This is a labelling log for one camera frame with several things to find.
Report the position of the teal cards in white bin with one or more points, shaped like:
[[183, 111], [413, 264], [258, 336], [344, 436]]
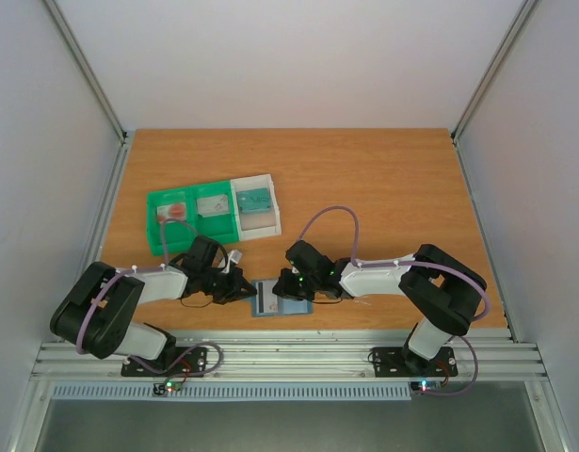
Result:
[[254, 201]]

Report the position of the right aluminium corner post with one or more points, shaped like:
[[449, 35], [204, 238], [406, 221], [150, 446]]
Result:
[[523, 15]]

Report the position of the grey slotted cable duct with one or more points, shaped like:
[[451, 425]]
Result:
[[234, 391]]

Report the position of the aluminium corner post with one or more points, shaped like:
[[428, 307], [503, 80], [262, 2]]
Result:
[[523, 15], [80, 59]]

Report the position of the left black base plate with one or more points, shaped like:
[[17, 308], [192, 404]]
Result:
[[175, 360]]

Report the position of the white translucent plastic bin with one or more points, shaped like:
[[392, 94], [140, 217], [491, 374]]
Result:
[[256, 226]]

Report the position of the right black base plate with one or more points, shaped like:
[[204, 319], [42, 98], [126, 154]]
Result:
[[394, 362]]

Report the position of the small circuit board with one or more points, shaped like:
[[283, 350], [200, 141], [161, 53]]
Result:
[[167, 388], [425, 386]]

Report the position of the green plastic bin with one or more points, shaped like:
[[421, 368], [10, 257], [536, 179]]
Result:
[[178, 235]]

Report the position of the grey card in green bin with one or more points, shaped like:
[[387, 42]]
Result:
[[213, 206]]

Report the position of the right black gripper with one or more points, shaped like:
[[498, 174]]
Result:
[[292, 283]]

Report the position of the left aluminium corner post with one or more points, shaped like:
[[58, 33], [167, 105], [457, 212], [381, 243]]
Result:
[[80, 59]]

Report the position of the card with red circle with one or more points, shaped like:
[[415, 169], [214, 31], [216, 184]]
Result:
[[176, 210]]

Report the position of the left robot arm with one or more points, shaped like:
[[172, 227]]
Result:
[[97, 314]]

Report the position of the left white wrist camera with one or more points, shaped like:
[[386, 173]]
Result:
[[233, 258]]

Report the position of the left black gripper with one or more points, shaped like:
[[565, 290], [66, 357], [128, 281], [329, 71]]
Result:
[[234, 292]]

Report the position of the right small circuit board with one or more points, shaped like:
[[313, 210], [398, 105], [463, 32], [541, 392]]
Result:
[[425, 386]]

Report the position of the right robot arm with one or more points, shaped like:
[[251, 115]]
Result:
[[445, 292]]

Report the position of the teal leather card holder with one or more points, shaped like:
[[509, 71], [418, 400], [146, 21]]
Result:
[[289, 307]]

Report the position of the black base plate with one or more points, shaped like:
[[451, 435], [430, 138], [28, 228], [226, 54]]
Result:
[[394, 362], [175, 360]]

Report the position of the left small circuit board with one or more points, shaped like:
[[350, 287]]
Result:
[[167, 388]]

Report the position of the aluminium front rail frame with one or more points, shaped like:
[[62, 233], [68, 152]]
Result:
[[317, 355]]

